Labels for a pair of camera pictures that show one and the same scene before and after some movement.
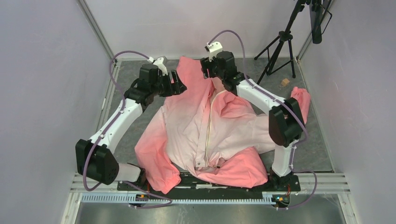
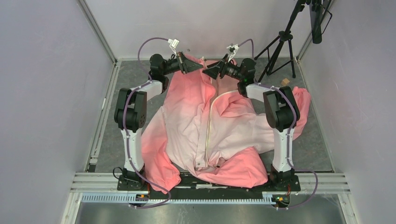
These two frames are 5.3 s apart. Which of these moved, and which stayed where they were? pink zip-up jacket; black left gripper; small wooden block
Moved: black left gripper
Stayed: pink zip-up jacket; small wooden block
